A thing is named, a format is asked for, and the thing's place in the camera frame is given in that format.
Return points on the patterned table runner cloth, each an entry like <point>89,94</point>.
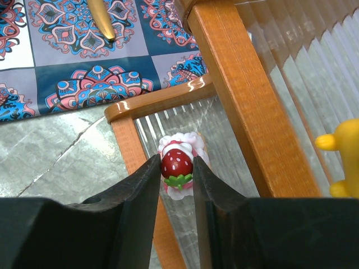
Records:
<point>54,58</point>

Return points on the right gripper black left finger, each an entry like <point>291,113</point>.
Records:
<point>112,229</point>

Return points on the orange wooden two-tier shelf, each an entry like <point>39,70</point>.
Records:
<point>285,72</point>

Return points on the gold butter knife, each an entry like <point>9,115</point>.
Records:
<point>102,20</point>

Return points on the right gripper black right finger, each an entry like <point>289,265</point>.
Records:
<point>239,232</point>

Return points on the strawberry cake toy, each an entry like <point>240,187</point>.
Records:
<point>177,153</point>

